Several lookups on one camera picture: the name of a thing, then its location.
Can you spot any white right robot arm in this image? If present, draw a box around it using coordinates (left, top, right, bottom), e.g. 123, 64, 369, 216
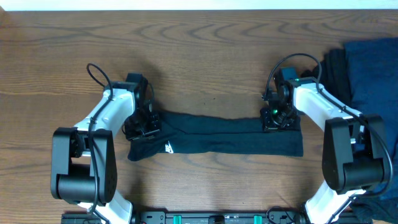
261, 67, 393, 223

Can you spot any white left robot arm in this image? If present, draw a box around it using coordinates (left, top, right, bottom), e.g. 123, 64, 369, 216
50, 73, 160, 224

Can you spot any black garment in pile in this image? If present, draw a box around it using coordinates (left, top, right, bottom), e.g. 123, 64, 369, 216
320, 49, 351, 106

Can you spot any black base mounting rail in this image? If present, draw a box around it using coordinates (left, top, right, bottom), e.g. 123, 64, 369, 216
60, 208, 373, 224

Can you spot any blue garment in pile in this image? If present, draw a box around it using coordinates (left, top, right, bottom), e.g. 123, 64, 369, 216
345, 38, 397, 223

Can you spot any dark teal t-shirt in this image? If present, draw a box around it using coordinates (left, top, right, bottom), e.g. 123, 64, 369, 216
127, 111, 303, 161

